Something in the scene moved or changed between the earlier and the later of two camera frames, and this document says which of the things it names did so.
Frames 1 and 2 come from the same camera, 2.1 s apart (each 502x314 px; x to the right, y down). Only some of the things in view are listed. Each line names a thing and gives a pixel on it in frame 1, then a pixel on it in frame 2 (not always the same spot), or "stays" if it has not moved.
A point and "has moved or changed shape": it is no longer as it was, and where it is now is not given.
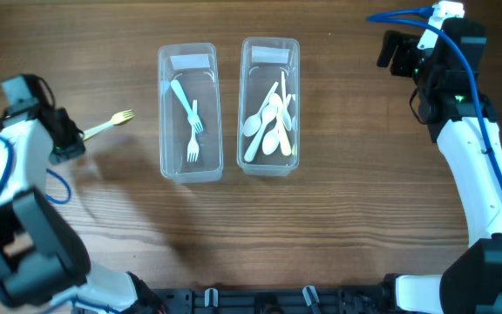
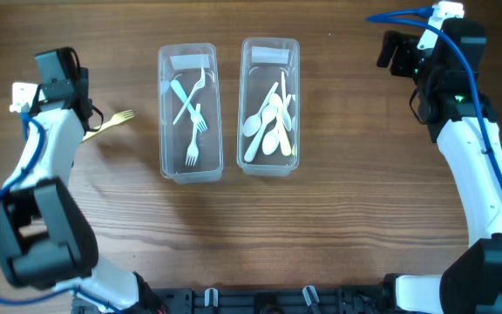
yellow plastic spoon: (276, 105) stays
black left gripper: (77, 148) → (83, 83)
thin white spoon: (254, 123) stays
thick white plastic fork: (192, 117) stays
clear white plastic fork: (193, 147) has moved or changed shape
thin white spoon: (271, 139) stays
